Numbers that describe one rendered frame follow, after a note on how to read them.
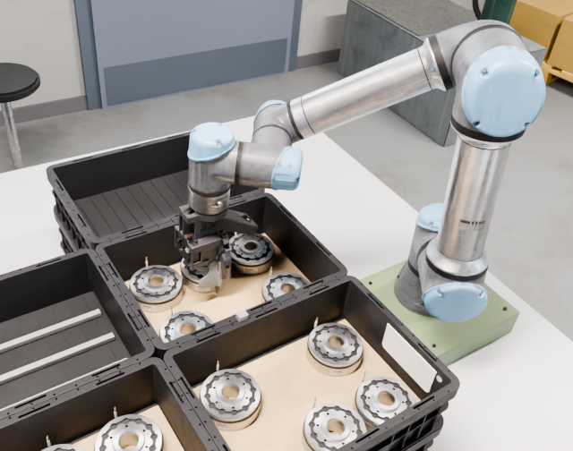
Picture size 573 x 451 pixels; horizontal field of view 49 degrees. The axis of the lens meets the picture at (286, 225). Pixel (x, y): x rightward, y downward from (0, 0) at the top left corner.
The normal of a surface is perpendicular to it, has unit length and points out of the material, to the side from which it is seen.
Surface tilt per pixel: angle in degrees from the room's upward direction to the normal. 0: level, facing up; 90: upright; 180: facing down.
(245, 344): 90
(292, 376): 0
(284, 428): 0
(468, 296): 97
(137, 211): 0
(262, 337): 90
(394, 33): 90
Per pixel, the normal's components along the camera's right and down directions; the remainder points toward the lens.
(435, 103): -0.84, 0.28
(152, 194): 0.09, -0.77
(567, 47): -0.70, 0.40
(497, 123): -0.05, 0.51
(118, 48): 0.53, 0.57
